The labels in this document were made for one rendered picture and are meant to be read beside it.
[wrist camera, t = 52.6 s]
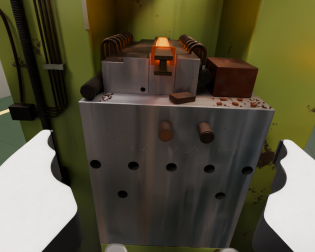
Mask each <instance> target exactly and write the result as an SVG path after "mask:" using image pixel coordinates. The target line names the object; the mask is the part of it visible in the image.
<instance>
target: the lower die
mask: <svg viewBox="0 0 315 252"><path fill-rule="evenodd" d="M157 40H158V37H155V39H141V40H140V41H139V42H138V41H133V42H132V43H131V44H129V45H128V46H127V47H125V49H122V51H119V52H118V54H115V52H114V53H113V54H111V55H110V56H108V57H107V58H106V59H104V60H103V61H102V62H101V67H102V78H103V89H104V93H127V94H153V95H170V94H175V93H183V92H189V93H191V94H193V95H195V96H196V92H197V85H198V77H199V70H200V62H201V60H200V59H199V58H198V56H197V55H196V54H195V53H194V52H193V51H192V52H191V54H188V51H186V49H185V48H184V47H183V46H182V44H181V43H180V42H179V40H171V39H170V38H169V37H167V40H168V43H169V46H170V47H175V59H174V66H172V65H171V71H172V76H166V75H154V70H155V65H151V48H152V46H156V45H157ZM142 87H144V88H145V91H144V92H142V91H141V88H142Z"/></svg>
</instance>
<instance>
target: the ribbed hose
mask: <svg viewBox="0 0 315 252"><path fill-rule="evenodd" d="M20 1H21V0H10V3H11V4H10V5H11V8H12V9H11V10H13V11H12V12H13V15H14V16H13V17H14V20H15V22H16V23H15V24H16V27H17V28H16V29H18V30H17V31H18V35H19V38H20V39H19V40H20V42H21V43H20V44H21V46H22V50H23V53H24V57H25V61H26V66H27V70H28V74H29V76H30V77H29V78H30V81H31V82H30V83H31V85H32V90H33V93H34V97H35V102H36V105H37V110H38V113H39V116H40V120H41V125H42V129H43V130H51V126H50V121H49V118H47V117H48V115H46V114H47V113H48V112H46V110H47V109H45V107H46V105H45V100H44V97H43V96H44V95H43V92H42V88H41V85H40V84H41V83H40V80H39V76H38V75H39V74H38V72H37V67H36V63H35V61H34V60H35V59H34V55H33V51H32V50H33V49H32V47H31V46H32V45H31V43H30V42H31V41H30V39H29V34H28V30H27V29H28V28H26V27H27V26H26V23H25V22H26V21H25V19H24V18H25V17H24V14H23V13H24V12H23V9H22V8H23V7H21V6H22V5H21V2H20ZM56 157H57V161H58V165H59V170H60V174H61V182H62V183H64V184H66V185H67V186H69V187H70V185H71V184H70V179H69V175H68V170H67V167H60V163H59V159H58V155H57V156H56Z"/></svg>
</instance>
